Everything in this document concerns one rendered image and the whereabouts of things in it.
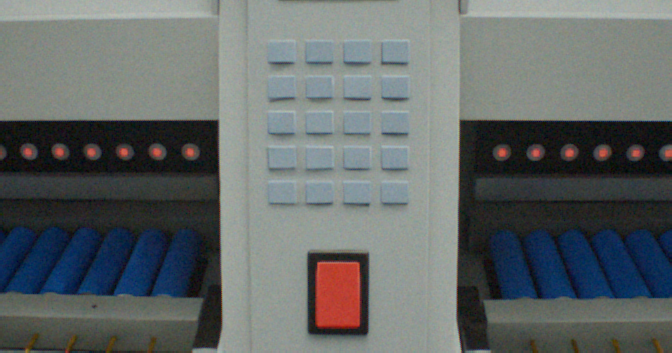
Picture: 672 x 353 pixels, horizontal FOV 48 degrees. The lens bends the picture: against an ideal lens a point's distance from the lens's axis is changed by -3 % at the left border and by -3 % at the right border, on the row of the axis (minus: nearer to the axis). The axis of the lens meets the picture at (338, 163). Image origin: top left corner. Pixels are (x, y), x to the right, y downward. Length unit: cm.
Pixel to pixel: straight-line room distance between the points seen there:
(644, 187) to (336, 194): 25
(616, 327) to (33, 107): 29
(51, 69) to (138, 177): 16
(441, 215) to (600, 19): 10
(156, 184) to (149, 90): 17
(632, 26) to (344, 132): 12
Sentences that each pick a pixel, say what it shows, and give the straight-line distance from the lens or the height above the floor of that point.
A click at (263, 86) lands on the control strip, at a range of 30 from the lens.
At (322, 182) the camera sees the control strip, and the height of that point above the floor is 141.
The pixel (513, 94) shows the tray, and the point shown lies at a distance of 32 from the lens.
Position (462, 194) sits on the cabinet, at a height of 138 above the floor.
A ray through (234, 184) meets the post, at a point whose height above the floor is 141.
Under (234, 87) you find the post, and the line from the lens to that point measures 30.
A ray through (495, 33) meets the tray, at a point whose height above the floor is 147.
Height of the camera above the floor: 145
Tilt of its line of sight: 5 degrees down
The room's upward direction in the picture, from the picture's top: straight up
